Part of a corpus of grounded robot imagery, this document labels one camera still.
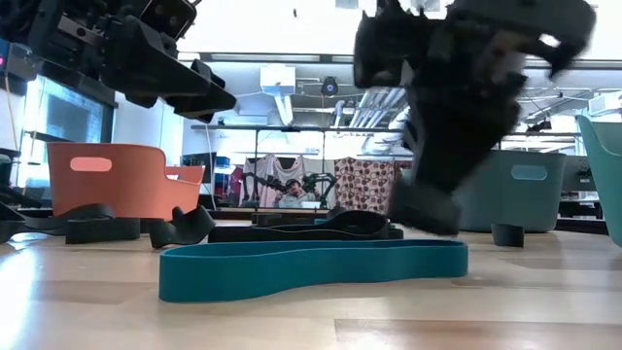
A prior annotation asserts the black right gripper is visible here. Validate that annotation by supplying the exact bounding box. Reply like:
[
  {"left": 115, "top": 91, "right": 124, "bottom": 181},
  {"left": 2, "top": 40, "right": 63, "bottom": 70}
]
[{"left": 354, "top": 0, "right": 597, "bottom": 189}]

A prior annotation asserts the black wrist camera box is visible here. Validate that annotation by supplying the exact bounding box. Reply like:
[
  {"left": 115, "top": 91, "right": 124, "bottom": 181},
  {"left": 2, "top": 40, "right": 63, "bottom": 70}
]
[{"left": 140, "top": 0, "right": 198, "bottom": 41}]

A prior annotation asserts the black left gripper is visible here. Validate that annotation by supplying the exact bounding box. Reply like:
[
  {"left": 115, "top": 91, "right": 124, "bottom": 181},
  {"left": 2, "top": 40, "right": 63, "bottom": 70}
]
[{"left": 28, "top": 0, "right": 215, "bottom": 107}]

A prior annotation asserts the blue rubber band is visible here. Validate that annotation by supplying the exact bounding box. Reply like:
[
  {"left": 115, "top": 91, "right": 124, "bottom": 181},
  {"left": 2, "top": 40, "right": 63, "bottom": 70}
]
[{"left": 158, "top": 238, "right": 469, "bottom": 304}]

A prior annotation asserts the white ceiling unit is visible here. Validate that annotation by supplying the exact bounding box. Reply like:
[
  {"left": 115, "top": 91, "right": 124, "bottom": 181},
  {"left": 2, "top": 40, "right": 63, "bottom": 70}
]
[{"left": 587, "top": 90, "right": 622, "bottom": 117}]

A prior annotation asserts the person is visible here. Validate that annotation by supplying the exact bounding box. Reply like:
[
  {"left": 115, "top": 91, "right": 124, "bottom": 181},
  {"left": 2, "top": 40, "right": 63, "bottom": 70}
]
[{"left": 274, "top": 178, "right": 317, "bottom": 210}]

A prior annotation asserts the black background monitor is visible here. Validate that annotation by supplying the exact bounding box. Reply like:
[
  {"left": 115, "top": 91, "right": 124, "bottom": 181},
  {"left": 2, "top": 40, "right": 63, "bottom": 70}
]
[{"left": 180, "top": 152, "right": 219, "bottom": 185}]

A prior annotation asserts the computer monitor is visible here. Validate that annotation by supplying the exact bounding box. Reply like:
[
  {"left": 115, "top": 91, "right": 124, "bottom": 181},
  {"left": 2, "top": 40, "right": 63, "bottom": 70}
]
[{"left": 21, "top": 62, "right": 120, "bottom": 147}]

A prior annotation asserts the silver ceiling duct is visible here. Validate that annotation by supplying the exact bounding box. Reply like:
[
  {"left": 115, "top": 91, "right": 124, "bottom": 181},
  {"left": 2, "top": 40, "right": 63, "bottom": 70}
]
[{"left": 349, "top": 87, "right": 409, "bottom": 128}]

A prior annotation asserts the dark teal plastic basket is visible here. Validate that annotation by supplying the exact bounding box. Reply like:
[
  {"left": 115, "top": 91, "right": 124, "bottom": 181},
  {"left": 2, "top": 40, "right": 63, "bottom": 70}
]
[{"left": 454, "top": 149, "right": 568, "bottom": 233}]

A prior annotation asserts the white ceiling box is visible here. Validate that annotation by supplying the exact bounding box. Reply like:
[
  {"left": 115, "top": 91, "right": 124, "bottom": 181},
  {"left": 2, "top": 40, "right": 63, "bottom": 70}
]
[{"left": 259, "top": 64, "right": 296, "bottom": 97}]

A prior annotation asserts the metal rack bar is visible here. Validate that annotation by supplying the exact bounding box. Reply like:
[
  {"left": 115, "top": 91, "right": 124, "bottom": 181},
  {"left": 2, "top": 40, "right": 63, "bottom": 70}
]
[{"left": 190, "top": 123, "right": 582, "bottom": 140}]

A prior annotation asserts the spotted hanging cloth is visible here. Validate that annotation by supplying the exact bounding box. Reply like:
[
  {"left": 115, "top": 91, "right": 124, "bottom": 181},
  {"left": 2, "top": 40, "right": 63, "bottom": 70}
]
[{"left": 333, "top": 156, "right": 404, "bottom": 215}]

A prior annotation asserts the green plastic basket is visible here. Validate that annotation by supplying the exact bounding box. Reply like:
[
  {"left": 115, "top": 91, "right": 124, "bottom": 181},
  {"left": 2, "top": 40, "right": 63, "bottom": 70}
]
[{"left": 576, "top": 114, "right": 622, "bottom": 249}]

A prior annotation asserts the thin black rubber band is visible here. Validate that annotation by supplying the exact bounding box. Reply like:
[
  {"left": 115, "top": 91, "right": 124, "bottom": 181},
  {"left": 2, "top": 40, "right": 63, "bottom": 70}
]
[{"left": 207, "top": 224, "right": 404, "bottom": 244}]

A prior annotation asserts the orange plastic basket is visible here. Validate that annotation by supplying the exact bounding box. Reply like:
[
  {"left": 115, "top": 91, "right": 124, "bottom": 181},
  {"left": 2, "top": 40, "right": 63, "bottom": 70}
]
[{"left": 47, "top": 142, "right": 206, "bottom": 223}]

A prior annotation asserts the pink hanging cloth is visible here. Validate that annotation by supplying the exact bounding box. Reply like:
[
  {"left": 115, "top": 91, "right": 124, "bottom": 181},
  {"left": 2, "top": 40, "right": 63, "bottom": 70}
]
[{"left": 242, "top": 154, "right": 308, "bottom": 208}]

